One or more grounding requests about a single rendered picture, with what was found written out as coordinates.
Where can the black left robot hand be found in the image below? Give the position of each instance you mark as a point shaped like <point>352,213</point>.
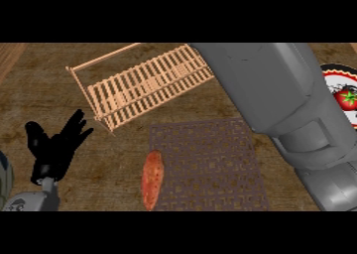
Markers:
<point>53,149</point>

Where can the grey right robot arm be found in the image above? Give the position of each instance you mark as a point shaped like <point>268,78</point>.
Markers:
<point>278,109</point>

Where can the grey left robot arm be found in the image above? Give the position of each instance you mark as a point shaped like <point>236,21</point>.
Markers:
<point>35,198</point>

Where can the tan wooden tiered shelf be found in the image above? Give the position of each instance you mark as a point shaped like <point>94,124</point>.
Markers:
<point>141,84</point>

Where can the grey-brown patterned placemat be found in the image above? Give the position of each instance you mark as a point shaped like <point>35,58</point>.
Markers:
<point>211,165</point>

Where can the pale rounded object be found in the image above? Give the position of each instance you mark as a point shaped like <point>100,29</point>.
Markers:
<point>0,178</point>

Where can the can with tomato label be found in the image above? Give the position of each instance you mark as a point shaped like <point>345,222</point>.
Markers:
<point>349,99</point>

